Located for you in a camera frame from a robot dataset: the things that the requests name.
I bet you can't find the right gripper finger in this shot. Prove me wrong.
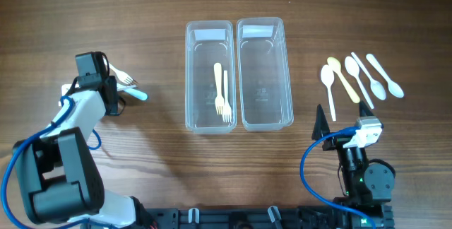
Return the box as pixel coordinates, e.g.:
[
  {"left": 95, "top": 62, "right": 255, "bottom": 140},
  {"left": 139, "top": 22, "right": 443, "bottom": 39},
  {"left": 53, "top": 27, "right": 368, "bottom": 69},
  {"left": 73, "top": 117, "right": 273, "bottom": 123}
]
[
  {"left": 311, "top": 104, "right": 331, "bottom": 141},
  {"left": 358, "top": 101, "right": 374, "bottom": 117}
]

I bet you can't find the white fork handle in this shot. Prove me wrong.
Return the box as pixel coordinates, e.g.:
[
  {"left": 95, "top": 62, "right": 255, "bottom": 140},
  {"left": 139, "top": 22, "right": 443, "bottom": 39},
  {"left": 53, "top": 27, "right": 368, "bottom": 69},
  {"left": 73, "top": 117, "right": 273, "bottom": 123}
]
[{"left": 109, "top": 64, "right": 138, "bottom": 85}]

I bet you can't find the light blue plastic fork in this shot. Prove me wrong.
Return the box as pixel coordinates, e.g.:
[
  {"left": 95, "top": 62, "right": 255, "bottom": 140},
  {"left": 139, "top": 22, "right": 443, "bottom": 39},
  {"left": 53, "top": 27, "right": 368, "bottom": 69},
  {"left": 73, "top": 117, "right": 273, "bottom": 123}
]
[{"left": 123, "top": 88, "right": 148, "bottom": 101}]

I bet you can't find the white fork diagonal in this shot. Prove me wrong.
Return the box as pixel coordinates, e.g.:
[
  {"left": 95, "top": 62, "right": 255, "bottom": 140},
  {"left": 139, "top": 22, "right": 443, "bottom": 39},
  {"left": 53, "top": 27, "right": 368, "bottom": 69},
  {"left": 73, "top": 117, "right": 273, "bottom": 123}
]
[{"left": 222, "top": 70, "right": 232, "bottom": 123}]

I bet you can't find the yellow plastic fork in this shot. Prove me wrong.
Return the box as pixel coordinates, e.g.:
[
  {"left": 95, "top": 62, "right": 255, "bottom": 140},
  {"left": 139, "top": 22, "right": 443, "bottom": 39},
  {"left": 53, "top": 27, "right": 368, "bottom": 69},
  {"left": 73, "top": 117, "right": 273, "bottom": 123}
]
[{"left": 213, "top": 62, "right": 224, "bottom": 115}]

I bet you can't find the white fork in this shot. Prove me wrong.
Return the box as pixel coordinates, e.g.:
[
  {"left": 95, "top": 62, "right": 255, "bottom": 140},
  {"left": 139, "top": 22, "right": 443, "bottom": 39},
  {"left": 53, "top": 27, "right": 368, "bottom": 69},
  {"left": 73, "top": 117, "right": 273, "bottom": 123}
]
[{"left": 117, "top": 85, "right": 136, "bottom": 91}]

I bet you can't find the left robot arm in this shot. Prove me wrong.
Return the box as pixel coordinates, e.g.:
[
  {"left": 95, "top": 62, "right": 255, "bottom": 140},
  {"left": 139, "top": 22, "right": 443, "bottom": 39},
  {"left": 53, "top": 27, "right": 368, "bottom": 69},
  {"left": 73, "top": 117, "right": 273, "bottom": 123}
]
[{"left": 1, "top": 52, "right": 139, "bottom": 228}]

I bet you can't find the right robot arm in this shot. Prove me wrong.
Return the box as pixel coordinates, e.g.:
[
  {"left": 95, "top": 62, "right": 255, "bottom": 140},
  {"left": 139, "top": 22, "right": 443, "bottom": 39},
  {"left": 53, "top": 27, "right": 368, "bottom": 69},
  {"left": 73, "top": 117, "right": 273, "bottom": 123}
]
[{"left": 299, "top": 102, "right": 396, "bottom": 228}]

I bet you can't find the right clear plastic container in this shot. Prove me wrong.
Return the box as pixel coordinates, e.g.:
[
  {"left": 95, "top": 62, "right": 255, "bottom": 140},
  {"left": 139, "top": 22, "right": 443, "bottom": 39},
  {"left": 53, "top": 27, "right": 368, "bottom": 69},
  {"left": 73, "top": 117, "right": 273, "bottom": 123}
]
[{"left": 237, "top": 17, "right": 294, "bottom": 131}]

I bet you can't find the clear plastic container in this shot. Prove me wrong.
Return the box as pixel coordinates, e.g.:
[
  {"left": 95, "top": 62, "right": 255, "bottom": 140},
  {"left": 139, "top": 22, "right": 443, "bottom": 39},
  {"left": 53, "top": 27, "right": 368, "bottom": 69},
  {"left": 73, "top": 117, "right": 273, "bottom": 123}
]
[
  {"left": 185, "top": 20, "right": 237, "bottom": 134},
  {"left": 237, "top": 17, "right": 294, "bottom": 131}
]

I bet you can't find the left clear plastic container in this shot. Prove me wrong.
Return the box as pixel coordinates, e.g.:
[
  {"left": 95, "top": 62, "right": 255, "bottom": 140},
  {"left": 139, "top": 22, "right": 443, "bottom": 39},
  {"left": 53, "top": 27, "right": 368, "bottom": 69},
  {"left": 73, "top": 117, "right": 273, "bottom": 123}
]
[{"left": 185, "top": 20, "right": 237, "bottom": 134}]

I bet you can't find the translucent white spoon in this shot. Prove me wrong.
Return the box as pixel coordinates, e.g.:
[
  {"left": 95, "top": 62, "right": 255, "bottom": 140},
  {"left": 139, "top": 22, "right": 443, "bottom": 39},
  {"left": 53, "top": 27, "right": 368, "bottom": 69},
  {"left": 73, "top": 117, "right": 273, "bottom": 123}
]
[{"left": 351, "top": 52, "right": 386, "bottom": 100}]

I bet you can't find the white spoon far right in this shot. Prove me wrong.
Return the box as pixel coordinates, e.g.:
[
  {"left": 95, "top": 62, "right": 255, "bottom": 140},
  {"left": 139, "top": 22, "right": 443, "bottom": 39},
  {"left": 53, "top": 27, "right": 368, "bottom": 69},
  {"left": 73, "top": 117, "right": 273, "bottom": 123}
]
[{"left": 366, "top": 54, "right": 405, "bottom": 98}]

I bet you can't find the white spoon middle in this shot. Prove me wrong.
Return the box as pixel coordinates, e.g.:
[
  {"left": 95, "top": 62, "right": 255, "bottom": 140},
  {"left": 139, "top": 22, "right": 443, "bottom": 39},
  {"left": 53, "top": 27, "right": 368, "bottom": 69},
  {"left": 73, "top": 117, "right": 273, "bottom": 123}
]
[{"left": 345, "top": 56, "right": 374, "bottom": 109}]

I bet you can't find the white spoon far left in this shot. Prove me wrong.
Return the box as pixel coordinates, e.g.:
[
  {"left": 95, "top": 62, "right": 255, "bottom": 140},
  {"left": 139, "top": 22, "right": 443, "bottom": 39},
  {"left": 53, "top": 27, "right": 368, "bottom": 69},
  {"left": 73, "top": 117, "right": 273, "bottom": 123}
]
[{"left": 321, "top": 64, "right": 336, "bottom": 122}]

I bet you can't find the yellow plastic spoon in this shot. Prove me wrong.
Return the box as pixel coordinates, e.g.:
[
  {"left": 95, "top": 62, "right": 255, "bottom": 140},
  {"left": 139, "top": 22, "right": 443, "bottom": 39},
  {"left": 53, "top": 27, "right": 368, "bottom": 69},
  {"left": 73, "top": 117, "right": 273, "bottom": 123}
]
[{"left": 327, "top": 57, "right": 360, "bottom": 104}]

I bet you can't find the right blue cable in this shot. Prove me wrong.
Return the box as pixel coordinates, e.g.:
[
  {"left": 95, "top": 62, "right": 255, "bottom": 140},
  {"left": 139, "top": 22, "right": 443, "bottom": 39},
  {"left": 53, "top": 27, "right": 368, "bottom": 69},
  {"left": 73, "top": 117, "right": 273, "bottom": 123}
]
[{"left": 299, "top": 126, "right": 378, "bottom": 229}]

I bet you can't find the blue cable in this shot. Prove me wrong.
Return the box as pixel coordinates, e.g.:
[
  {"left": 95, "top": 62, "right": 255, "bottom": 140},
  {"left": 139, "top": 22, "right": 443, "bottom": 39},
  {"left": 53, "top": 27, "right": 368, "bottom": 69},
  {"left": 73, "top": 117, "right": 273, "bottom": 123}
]
[
  {"left": 299, "top": 126, "right": 378, "bottom": 229},
  {"left": 0, "top": 95, "right": 117, "bottom": 229}
]

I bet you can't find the left blue cable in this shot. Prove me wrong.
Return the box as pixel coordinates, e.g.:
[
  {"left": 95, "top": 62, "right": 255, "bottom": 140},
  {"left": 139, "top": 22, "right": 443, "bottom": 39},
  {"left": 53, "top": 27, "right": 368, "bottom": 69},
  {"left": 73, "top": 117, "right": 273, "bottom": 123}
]
[{"left": 0, "top": 95, "right": 117, "bottom": 229}]

